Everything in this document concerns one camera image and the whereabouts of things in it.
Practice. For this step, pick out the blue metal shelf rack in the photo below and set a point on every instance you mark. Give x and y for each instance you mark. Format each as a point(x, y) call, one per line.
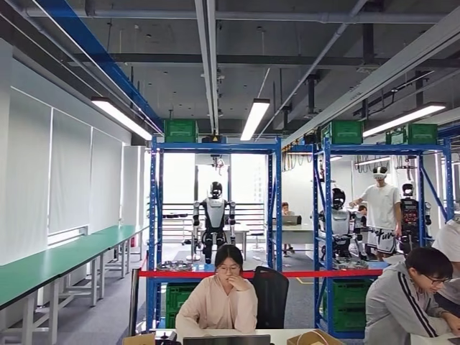
point(216, 147)
point(327, 214)

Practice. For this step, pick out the round metal disc part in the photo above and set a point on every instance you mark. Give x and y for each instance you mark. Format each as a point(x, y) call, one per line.
point(174, 265)
point(350, 265)

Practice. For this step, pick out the long green top workbench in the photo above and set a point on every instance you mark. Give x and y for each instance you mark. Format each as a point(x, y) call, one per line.
point(47, 262)

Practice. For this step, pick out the black yellow hoist trolley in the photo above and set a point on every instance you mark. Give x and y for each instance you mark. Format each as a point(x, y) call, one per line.
point(214, 139)

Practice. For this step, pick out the white black humanoid robot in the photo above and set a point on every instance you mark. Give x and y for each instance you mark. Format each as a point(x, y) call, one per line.
point(215, 212)
point(339, 221)

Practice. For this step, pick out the ceiling light strip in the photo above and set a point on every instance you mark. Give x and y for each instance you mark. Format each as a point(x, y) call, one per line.
point(402, 119)
point(255, 119)
point(120, 118)

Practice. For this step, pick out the green plastic crate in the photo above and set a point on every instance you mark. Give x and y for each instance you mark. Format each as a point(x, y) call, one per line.
point(347, 132)
point(423, 134)
point(348, 309)
point(178, 297)
point(396, 138)
point(180, 131)

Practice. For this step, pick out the person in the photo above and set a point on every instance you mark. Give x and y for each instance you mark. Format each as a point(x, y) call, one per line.
point(212, 309)
point(449, 243)
point(286, 209)
point(387, 309)
point(381, 209)

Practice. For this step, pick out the black office chair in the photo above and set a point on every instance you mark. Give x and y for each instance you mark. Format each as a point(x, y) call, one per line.
point(269, 297)

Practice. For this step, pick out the red barrier tape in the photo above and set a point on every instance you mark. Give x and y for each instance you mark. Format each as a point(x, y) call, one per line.
point(323, 273)

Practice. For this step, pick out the white roller blind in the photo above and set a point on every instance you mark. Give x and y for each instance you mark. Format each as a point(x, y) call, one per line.
point(105, 181)
point(30, 176)
point(70, 171)

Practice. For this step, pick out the dark grey laptop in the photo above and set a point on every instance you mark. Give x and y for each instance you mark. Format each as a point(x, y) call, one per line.
point(226, 340)

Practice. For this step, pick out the white desk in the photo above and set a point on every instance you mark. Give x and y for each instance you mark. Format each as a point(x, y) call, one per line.
point(280, 335)

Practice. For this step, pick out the brown cardboard box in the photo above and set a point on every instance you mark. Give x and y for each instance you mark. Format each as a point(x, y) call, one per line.
point(138, 340)
point(292, 340)

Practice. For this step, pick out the white VR headset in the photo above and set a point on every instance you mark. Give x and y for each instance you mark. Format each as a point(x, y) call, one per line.
point(379, 174)

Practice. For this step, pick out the blue ceiling beam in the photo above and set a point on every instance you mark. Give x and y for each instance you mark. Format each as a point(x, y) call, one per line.
point(91, 47)

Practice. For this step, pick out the white ceiling rail pair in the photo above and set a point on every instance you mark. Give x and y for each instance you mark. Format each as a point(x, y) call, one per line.
point(213, 95)

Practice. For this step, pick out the black barrier post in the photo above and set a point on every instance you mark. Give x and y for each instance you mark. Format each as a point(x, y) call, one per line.
point(133, 304)

